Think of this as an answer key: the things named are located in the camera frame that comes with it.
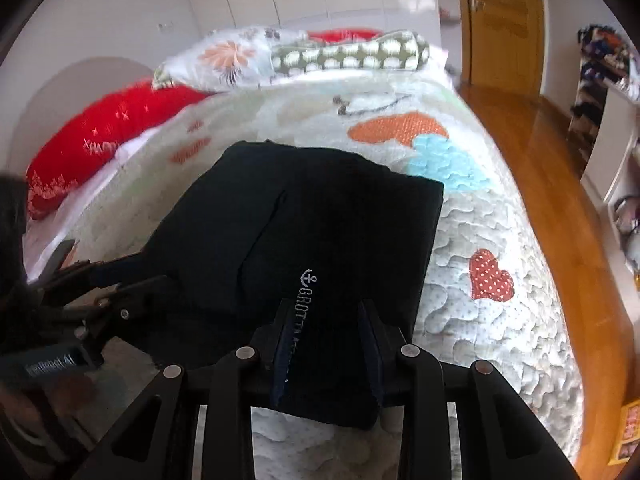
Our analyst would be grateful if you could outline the black pants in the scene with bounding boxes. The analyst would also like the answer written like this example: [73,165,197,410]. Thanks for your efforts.
[131,142,444,430]

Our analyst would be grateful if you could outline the person left hand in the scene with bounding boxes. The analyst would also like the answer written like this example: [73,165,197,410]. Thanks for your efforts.
[1,375,96,463]

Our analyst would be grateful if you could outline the white bed sheet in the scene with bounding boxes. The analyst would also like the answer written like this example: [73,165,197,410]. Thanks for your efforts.
[23,127,160,283]

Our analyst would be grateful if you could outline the yellow printed box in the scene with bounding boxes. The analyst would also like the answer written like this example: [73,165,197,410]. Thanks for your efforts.
[608,400,640,466]

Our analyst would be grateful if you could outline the heart patterned quilt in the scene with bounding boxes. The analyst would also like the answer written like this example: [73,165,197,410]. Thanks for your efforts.
[70,72,584,456]

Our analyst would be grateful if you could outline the red long pillow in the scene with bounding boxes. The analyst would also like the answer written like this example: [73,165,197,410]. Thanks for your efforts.
[26,79,206,220]

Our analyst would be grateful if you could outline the beige round headboard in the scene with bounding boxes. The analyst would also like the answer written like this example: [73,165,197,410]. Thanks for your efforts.
[6,56,153,174]

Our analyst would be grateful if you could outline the white shelf cabinet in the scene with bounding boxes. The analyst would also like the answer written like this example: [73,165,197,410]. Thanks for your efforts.
[580,81,639,295]

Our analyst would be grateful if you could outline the white floral pillow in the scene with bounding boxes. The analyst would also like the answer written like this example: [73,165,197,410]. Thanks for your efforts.
[152,26,309,93]

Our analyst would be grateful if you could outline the shoe rack with shoes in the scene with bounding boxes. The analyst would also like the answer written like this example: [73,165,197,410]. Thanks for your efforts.
[568,24,631,153]

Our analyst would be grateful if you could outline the green white bolster pillow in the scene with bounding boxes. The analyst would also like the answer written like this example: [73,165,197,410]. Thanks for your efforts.
[271,30,431,77]

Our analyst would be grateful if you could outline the wooden door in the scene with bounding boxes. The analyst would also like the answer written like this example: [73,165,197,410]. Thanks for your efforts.
[461,0,544,99]

